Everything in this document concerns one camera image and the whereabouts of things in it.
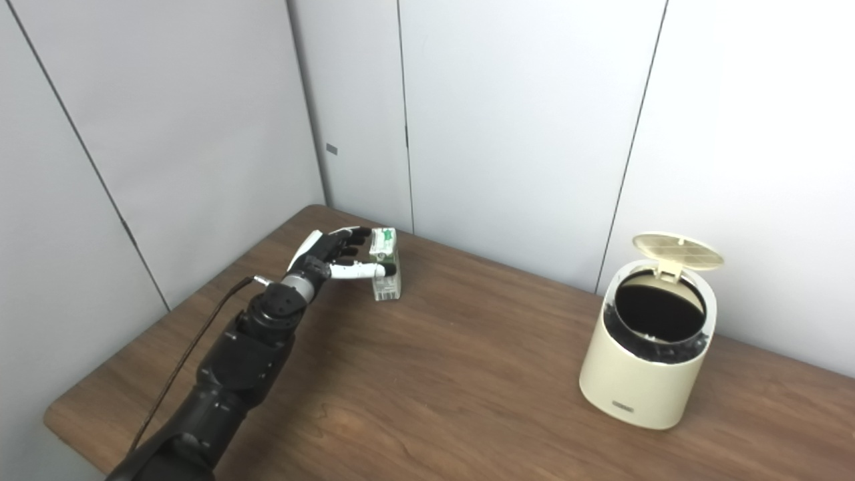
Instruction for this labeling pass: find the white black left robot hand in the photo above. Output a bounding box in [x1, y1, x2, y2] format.
[286, 226, 397, 285]

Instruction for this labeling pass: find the green white milk carton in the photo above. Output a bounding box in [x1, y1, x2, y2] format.
[369, 228, 403, 301]

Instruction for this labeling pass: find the cream-colored lidded bin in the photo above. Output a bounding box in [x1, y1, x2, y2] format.
[578, 232, 725, 430]

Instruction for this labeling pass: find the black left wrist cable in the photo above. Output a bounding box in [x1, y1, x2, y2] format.
[127, 275, 271, 455]

